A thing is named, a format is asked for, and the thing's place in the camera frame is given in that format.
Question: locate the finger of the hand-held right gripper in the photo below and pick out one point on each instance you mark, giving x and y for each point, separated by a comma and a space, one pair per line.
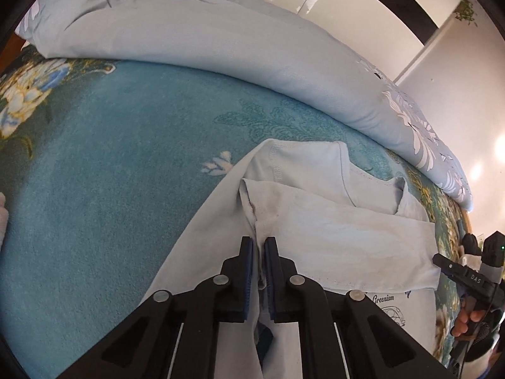
447, 265

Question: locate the pink fleece blanket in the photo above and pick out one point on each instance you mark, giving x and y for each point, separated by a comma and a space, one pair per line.
3, 217

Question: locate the green plant wall decal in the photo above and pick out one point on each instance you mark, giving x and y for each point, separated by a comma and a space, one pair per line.
466, 11

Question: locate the light blue shirt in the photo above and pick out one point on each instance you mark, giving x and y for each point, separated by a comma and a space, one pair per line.
335, 237

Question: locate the light blue floral quilt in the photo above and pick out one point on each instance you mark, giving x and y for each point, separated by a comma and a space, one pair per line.
197, 27

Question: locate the person's right hand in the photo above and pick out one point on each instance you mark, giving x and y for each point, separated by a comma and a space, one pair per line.
469, 321

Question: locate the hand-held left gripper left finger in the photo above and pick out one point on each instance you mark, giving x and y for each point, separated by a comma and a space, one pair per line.
247, 272

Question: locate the teal floral blanket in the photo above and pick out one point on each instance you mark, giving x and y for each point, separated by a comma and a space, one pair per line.
98, 166

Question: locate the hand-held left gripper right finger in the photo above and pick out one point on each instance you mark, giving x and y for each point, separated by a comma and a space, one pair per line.
270, 274

